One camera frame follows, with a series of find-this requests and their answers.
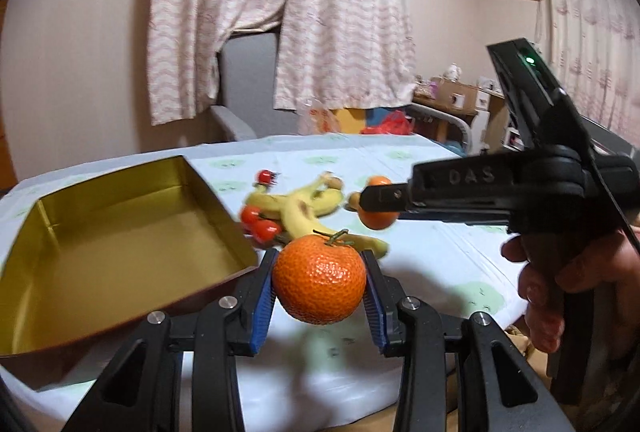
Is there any orange mandarin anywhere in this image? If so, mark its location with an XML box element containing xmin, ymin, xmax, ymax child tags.
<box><xmin>357</xmin><ymin>175</ymin><xmax>399</xmax><ymax>231</ymax></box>
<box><xmin>272</xmin><ymin>229</ymin><xmax>367</xmax><ymax>326</ymax></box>

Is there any brown round fruit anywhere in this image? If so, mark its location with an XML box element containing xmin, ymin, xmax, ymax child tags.
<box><xmin>324</xmin><ymin>175</ymin><xmax>344</xmax><ymax>190</ymax></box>
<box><xmin>347</xmin><ymin>191</ymin><xmax>360</xmax><ymax>212</ymax></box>

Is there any grey armchair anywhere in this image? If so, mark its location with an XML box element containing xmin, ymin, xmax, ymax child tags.
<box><xmin>209</xmin><ymin>30</ymin><xmax>298</xmax><ymax>141</ymax></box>

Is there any long spotted banana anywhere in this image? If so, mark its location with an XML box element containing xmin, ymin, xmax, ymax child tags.
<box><xmin>280</xmin><ymin>172</ymin><xmax>388</xmax><ymax>259</ymax></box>

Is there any cardboard box on desk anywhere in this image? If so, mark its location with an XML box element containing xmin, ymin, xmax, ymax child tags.
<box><xmin>413</xmin><ymin>77</ymin><xmax>489</xmax><ymax>115</ymax></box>

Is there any yellow blue play mat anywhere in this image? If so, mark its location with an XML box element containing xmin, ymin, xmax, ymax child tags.
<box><xmin>332</xmin><ymin>108</ymin><xmax>394</xmax><ymax>134</ymax></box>

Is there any cherry tomato middle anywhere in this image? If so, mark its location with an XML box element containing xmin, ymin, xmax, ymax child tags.
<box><xmin>240</xmin><ymin>204</ymin><xmax>262</xmax><ymax>228</ymax></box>

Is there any cherry tomato top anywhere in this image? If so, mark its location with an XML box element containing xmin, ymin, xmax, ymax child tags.
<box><xmin>256</xmin><ymin>170</ymin><xmax>278</xmax><ymax>188</ymax></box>

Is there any cherry tomato lower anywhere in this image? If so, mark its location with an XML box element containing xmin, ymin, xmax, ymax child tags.
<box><xmin>250</xmin><ymin>218</ymin><xmax>282</xmax><ymax>244</ymax></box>

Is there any red plastic bag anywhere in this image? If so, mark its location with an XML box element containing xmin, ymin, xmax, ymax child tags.
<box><xmin>360</xmin><ymin>110</ymin><xmax>414</xmax><ymax>136</ymax></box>

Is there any pink patterned curtain right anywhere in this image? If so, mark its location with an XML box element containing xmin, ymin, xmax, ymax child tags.
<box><xmin>274</xmin><ymin>0</ymin><xmax>416</xmax><ymax>110</ymax></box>

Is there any clear plastic snack bag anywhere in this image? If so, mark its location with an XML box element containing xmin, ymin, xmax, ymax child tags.
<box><xmin>296</xmin><ymin>98</ymin><xmax>341</xmax><ymax>136</ymax></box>

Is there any short yellow banana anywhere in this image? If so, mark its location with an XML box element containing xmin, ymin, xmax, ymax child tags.
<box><xmin>244</xmin><ymin>188</ymin><xmax>344</xmax><ymax>219</ymax></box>

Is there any light blue patterned tablecloth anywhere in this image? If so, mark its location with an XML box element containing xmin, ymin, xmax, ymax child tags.
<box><xmin>1</xmin><ymin>136</ymin><xmax>524</xmax><ymax>431</ymax></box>

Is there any cherry tomato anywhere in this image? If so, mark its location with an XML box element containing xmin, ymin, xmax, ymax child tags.
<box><xmin>250</xmin><ymin>218</ymin><xmax>282</xmax><ymax>244</ymax></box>
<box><xmin>256</xmin><ymin>170</ymin><xmax>278</xmax><ymax>188</ymax></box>
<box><xmin>240</xmin><ymin>204</ymin><xmax>262</xmax><ymax>228</ymax></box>

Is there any window curtain far right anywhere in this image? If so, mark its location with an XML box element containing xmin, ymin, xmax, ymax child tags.
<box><xmin>549</xmin><ymin>0</ymin><xmax>639</xmax><ymax>146</ymax></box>

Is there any gold tin box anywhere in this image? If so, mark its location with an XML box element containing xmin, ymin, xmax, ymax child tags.
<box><xmin>1</xmin><ymin>155</ymin><xmax>257</xmax><ymax>390</ymax></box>

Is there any right hand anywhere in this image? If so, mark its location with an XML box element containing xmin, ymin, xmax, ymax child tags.
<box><xmin>501</xmin><ymin>231</ymin><xmax>639</xmax><ymax>357</ymax></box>

